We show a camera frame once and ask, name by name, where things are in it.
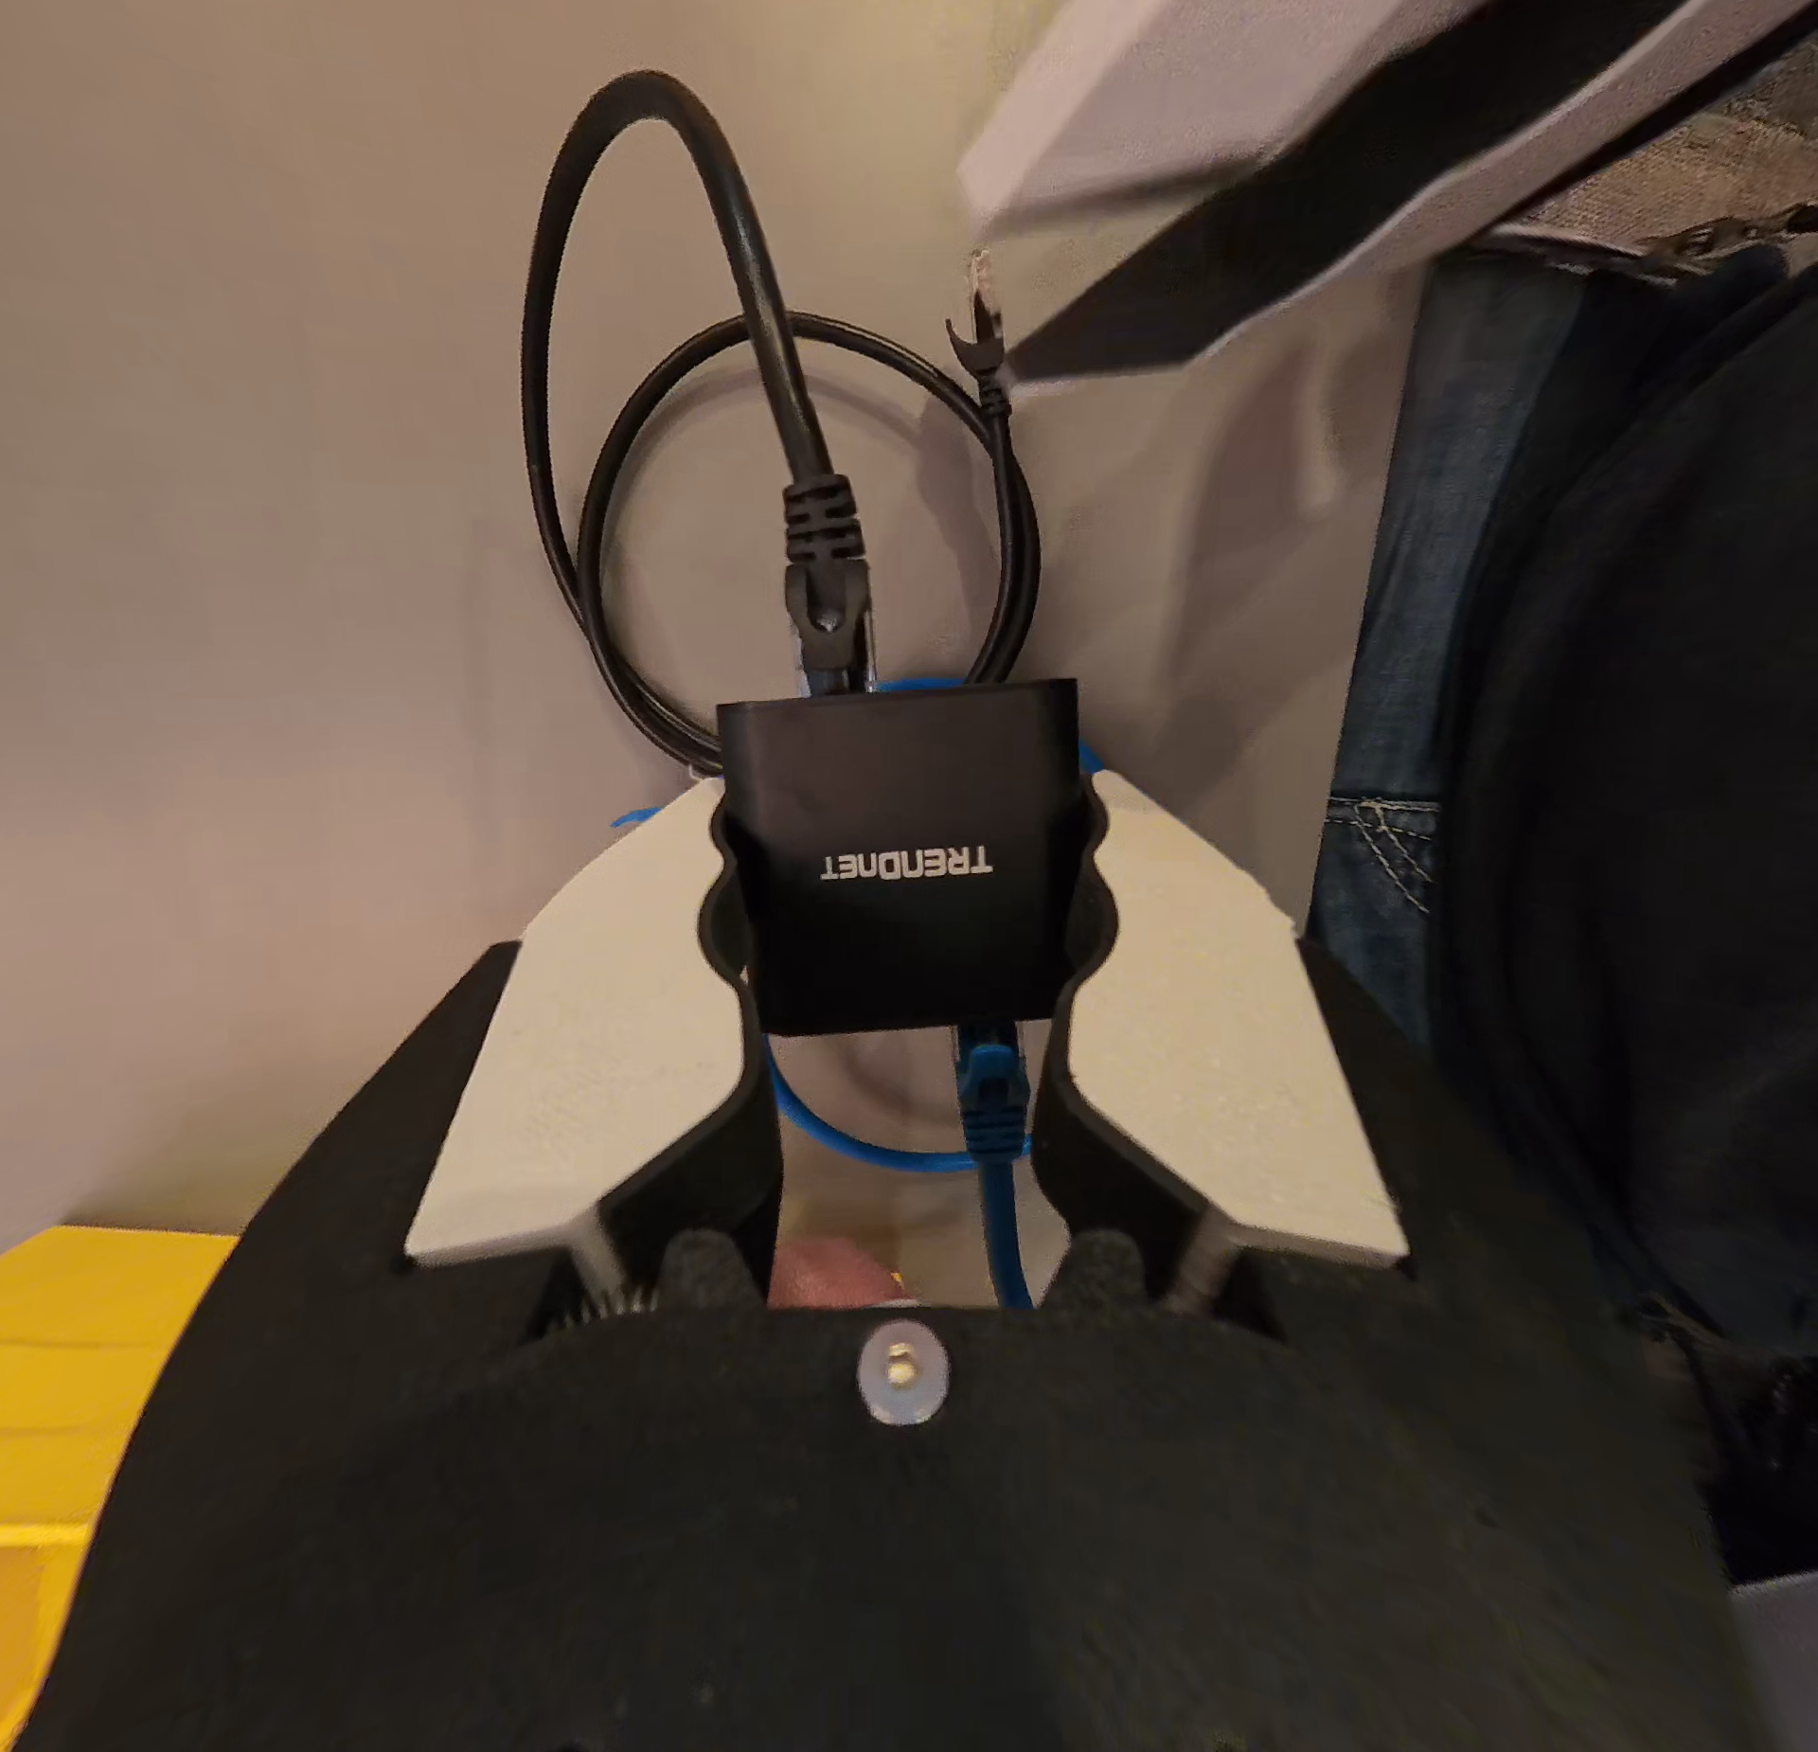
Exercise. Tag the yellow plastic storage bin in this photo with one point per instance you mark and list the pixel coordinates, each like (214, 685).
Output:
(88, 1424)

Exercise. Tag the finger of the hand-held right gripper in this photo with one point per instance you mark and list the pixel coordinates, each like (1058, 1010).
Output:
(1636, 104)
(1208, 60)

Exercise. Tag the person's dark sweater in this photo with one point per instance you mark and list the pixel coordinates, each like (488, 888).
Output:
(1649, 855)

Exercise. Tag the person's blue jeans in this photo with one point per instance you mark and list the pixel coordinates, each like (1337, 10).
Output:
(1423, 643)

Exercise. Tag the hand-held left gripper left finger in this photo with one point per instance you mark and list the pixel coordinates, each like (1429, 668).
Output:
(595, 1055)

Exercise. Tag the black ethernet splitter box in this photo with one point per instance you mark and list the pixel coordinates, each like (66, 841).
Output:
(902, 785)

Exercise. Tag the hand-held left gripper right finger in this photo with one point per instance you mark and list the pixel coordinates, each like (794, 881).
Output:
(1237, 1068)

